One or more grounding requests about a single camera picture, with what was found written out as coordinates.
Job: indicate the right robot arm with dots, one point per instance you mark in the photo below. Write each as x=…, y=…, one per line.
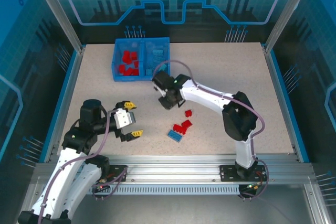
x=240, y=119

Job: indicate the blue two-compartment bin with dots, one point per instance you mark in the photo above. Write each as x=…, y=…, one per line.
x=141, y=51

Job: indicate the sheet metal tray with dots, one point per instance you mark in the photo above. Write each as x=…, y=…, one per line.
x=170, y=208

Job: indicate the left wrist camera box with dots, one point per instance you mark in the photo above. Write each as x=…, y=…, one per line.
x=123, y=119

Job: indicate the left aluminium side rail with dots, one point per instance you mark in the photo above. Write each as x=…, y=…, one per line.
x=70, y=87

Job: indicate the aluminium side rail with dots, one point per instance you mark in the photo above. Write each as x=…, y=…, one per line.
x=278, y=90
x=70, y=87

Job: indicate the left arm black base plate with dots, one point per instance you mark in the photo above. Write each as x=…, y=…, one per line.
x=118, y=172

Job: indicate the aluminium mounting rail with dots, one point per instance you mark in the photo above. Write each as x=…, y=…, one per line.
x=170, y=169

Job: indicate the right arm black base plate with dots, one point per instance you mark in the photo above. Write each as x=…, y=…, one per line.
x=228, y=172

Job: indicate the left aluminium frame post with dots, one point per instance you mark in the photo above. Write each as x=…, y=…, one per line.
x=58, y=11

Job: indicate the aluminium frame post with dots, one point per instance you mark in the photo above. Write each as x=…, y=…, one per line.
x=288, y=11
x=58, y=11

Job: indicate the right aluminium side rail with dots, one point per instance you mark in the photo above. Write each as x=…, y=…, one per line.
x=278, y=90

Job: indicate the right aluminium frame post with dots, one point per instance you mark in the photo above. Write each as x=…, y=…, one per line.
x=288, y=11

